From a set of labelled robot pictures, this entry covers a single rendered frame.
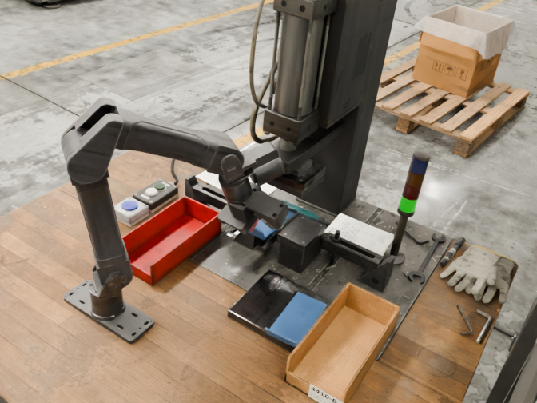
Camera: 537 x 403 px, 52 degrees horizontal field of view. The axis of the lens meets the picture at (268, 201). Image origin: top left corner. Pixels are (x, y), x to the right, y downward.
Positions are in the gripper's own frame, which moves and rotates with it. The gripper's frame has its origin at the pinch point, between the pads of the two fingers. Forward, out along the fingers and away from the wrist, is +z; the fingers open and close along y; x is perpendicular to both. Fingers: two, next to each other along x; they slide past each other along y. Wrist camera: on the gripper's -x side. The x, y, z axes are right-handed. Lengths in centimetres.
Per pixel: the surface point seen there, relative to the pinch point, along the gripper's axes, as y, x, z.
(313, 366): -18.9, -27.1, 3.4
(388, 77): 261, 86, 215
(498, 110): 262, -1, 215
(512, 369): -8, -58, -14
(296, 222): 9.8, -5.4, 7.7
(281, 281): -4.7, -10.1, 8.2
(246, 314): -16.7, -9.8, 2.8
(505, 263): 32, -50, 26
